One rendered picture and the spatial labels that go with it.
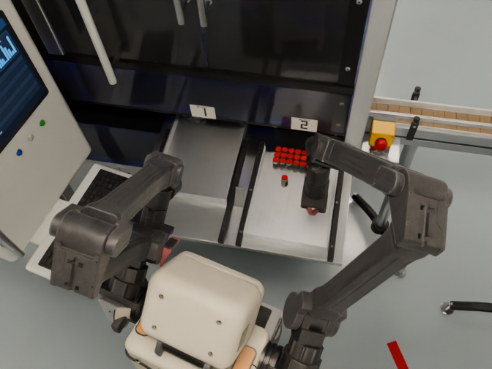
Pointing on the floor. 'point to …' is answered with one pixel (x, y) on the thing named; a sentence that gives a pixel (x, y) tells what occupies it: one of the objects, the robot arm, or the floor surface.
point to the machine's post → (369, 68)
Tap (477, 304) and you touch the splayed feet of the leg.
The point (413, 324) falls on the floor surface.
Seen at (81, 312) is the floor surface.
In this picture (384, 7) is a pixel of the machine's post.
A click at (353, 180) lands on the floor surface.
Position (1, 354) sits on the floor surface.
